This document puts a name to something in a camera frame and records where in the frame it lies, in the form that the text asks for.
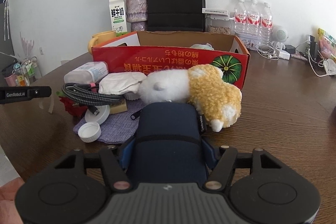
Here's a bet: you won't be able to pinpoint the purple linen drawstring bag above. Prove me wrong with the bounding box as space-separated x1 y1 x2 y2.
73 100 144 144

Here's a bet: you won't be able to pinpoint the purple ceramic vase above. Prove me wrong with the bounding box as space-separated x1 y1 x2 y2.
125 0 147 31

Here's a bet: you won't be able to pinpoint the clear jar of seeds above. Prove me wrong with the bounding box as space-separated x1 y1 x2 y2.
206 14 233 35

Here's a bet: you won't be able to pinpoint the wire rack with bottles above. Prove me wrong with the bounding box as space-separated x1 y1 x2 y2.
1 56 41 86

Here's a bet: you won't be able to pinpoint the white wired earphones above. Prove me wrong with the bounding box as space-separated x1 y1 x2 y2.
257 43 278 60

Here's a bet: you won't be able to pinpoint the white plastic lid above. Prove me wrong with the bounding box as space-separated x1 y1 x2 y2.
78 122 101 143

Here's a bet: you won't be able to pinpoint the red cardboard pumpkin box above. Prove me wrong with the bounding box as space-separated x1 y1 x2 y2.
92 31 250 89

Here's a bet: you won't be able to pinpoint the black paper shopping bag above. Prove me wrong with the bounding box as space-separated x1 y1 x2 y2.
147 0 206 32

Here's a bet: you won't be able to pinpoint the water bottle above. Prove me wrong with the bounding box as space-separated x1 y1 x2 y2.
247 0 260 36
234 0 247 33
260 2 273 44

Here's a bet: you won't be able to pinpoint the white charger adapter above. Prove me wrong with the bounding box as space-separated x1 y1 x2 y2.
277 50 291 60

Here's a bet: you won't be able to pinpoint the yellow ceramic mug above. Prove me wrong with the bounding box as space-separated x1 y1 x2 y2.
88 31 117 55

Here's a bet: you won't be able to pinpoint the navy blue zip pouch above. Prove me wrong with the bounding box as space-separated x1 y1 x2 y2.
126 102 207 185

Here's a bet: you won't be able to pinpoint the large white jar lid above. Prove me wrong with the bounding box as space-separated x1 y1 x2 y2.
84 105 110 124

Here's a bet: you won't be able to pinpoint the beige soap bar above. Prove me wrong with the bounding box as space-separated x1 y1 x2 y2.
109 98 127 115

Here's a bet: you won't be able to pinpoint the colourful snack packet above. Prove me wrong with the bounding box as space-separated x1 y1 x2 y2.
317 28 336 61

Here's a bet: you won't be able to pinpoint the water bottle left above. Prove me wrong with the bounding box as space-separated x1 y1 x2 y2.
234 0 247 33

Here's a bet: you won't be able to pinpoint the white green milk carton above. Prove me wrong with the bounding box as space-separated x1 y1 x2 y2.
109 0 127 35

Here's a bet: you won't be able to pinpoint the white cloth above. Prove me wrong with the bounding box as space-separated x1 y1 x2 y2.
98 72 147 95

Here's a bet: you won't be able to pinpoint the water bottle middle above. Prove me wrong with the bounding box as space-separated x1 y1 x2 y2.
247 0 260 36

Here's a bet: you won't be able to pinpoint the red artificial rose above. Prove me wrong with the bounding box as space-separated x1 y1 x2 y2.
56 92 88 118

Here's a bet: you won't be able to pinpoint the person's right hand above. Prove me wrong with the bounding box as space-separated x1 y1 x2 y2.
0 177 24 224

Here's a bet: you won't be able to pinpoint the water bottle right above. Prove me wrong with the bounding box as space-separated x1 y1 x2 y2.
260 2 273 44

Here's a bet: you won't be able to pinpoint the white charger with cable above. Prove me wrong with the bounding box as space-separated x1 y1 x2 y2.
308 49 335 78

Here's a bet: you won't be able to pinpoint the black braided cable coil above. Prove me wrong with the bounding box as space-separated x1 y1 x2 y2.
61 82 125 106

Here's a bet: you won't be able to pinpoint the white and yellow plush sheep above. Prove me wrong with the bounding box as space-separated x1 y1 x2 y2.
138 64 242 132

